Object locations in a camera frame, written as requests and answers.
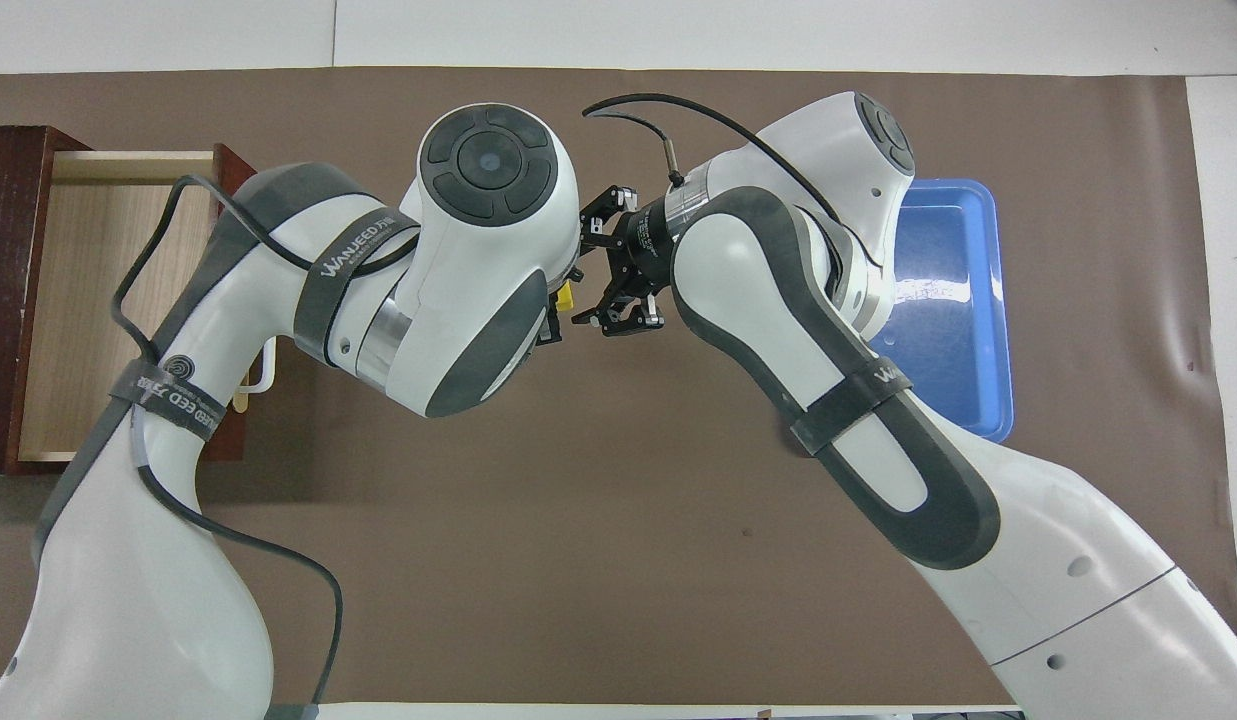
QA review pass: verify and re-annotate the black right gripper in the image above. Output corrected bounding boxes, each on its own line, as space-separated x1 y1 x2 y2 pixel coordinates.
571 187 679 336

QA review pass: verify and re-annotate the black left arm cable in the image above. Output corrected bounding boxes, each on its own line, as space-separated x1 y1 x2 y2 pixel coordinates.
110 173 424 707

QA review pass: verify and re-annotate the wooden drawer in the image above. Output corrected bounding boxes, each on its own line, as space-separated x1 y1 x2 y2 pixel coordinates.
18 143 279 471

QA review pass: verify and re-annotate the white drawer handle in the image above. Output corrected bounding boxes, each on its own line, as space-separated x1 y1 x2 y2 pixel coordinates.
233 335 278 413

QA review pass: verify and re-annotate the blue plastic tray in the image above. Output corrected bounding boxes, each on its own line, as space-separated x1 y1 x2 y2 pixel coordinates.
866 178 1016 444

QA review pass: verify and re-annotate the brown paper table mat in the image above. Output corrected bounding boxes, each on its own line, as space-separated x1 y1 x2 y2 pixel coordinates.
0 66 1237 706

